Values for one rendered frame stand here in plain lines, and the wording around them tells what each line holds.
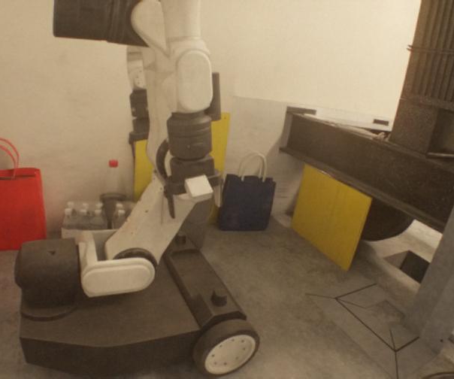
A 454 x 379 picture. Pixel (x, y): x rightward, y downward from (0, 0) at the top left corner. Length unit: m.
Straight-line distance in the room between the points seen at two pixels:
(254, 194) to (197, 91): 1.23
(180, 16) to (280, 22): 1.39
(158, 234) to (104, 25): 0.55
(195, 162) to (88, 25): 0.38
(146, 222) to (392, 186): 1.12
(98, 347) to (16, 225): 0.82
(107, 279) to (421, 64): 1.38
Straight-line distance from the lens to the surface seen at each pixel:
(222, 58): 1.71
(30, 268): 0.93
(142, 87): 1.00
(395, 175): 1.58
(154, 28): 0.76
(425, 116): 1.50
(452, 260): 1.32
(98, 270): 0.90
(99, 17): 0.77
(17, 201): 1.51
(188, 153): 0.62
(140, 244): 0.93
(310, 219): 1.87
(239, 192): 1.73
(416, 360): 1.38
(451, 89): 1.45
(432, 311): 1.41
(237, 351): 1.02
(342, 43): 2.28
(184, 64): 0.57
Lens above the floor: 0.84
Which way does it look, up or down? 20 degrees down
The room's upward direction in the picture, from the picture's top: 9 degrees clockwise
